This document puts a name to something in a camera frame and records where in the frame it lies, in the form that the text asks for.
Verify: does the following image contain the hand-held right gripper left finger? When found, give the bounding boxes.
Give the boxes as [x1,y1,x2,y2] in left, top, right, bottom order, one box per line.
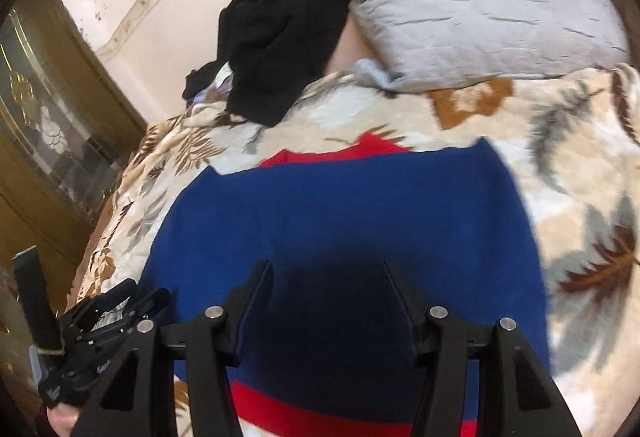
[70,259,275,437]

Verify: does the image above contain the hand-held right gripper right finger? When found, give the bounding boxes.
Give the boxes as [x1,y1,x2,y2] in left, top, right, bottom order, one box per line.
[384,261,583,437]

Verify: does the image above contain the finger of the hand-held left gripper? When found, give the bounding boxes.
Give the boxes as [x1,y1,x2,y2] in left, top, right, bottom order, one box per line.
[14,246,63,354]
[60,278,173,335]

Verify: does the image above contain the red and blue sweater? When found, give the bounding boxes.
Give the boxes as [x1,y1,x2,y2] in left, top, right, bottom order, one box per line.
[140,130,553,437]

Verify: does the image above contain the person's left hand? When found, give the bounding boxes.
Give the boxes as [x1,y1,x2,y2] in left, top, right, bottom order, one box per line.
[46,404,82,436]

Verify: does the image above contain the wooden door with glass panel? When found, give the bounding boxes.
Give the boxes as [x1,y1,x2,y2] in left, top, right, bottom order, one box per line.
[0,0,149,437]

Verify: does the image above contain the purple cloth items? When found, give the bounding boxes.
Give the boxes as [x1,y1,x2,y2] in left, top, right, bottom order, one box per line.
[187,67,237,109]

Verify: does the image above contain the leaf print blanket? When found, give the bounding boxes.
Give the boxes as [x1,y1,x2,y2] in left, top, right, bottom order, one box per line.
[67,64,640,437]

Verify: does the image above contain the small black cloth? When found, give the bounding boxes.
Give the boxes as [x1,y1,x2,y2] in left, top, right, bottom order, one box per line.
[182,60,231,101]

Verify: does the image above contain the pale pink cushion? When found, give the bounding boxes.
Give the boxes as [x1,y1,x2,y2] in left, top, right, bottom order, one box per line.
[325,14,397,79]

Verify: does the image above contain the black garment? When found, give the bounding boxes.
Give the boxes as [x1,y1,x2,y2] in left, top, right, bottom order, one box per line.
[217,0,351,128]

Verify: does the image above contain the grey quilted pillow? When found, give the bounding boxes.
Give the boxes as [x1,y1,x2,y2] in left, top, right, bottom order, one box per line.
[305,0,630,93]

